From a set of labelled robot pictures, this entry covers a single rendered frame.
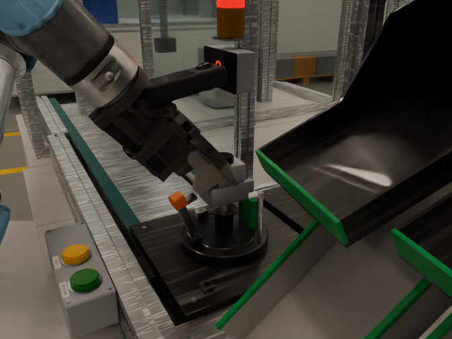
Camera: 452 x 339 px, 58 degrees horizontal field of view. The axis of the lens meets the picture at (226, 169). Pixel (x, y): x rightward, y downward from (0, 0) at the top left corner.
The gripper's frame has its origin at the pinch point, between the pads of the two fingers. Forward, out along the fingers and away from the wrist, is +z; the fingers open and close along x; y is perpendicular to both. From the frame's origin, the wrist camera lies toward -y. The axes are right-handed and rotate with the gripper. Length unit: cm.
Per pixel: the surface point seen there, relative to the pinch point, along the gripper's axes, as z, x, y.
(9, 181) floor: 59, -276, 99
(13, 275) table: -2.8, -23.4, 39.4
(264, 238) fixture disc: 10.6, 5.0, 3.8
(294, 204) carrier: 20.5, -4.2, -4.7
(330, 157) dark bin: -11.0, 24.8, -4.7
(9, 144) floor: 61, -367, 95
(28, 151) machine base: 2, -90, 33
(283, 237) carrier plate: 15.1, 3.7, 1.5
